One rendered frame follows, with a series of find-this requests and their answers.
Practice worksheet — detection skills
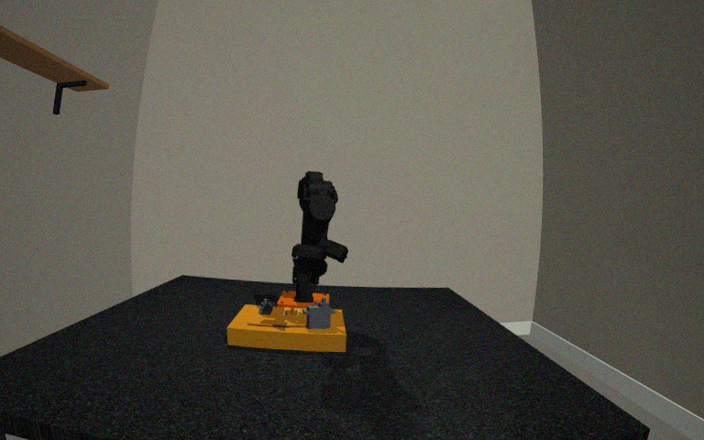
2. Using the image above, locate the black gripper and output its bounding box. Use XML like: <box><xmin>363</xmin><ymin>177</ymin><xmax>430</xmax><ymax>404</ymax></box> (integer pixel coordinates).
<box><xmin>291</xmin><ymin>227</ymin><xmax>328</xmax><ymax>297</ymax></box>

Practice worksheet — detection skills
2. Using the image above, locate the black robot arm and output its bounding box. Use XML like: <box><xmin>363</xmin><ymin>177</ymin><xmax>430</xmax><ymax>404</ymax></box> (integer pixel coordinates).
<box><xmin>292</xmin><ymin>171</ymin><xmax>348</xmax><ymax>303</ymax></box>

